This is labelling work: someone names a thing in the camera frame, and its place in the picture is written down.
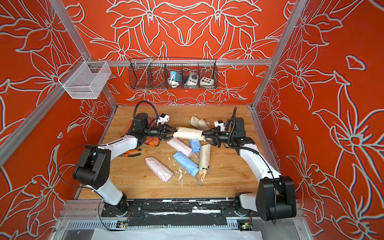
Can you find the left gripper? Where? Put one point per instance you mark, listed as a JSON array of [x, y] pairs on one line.
[[161, 130]]

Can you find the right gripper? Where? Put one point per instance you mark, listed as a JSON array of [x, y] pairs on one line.
[[216, 136]]

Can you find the beige umbrella back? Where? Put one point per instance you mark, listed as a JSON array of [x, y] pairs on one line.
[[188, 133]]

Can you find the beige umbrella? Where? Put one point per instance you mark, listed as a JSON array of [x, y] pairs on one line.
[[204, 163], [188, 133], [199, 124]]

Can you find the blue umbrella back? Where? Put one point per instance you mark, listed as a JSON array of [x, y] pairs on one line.
[[195, 145]]

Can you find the blue umbrella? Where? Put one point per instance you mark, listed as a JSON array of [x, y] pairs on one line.
[[186, 163], [195, 145]]

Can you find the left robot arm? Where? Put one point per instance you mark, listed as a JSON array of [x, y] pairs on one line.
[[93, 167]]

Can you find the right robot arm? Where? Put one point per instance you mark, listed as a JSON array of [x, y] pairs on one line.
[[275, 198]]

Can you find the pink umbrella near case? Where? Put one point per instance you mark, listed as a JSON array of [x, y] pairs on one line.
[[179, 146]]

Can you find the orange plastic tool case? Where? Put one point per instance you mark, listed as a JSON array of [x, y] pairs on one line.
[[138, 128]]

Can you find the blue umbrella front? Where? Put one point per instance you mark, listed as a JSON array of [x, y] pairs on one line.
[[186, 163]]

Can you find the pink umbrella near front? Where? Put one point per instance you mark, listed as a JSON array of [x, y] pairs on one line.
[[160, 170]]

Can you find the orange black pliers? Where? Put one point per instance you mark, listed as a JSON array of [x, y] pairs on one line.
[[131, 153]]

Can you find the blue white device in basket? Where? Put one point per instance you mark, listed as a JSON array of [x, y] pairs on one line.
[[175, 80]]

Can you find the white box with dots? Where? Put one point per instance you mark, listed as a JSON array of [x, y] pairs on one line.
[[206, 82]]

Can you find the white round-dial device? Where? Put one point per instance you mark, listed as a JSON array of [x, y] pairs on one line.
[[191, 80]]

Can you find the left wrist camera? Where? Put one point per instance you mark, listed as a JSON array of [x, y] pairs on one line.
[[162, 119]]

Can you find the black wire wall basket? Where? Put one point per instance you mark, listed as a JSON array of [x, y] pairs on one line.
[[153, 73]]

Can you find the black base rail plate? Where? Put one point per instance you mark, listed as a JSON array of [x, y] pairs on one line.
[[224, 207]]

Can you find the white mesh wall basket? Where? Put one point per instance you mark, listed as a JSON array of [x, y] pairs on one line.
[[86, 82]]

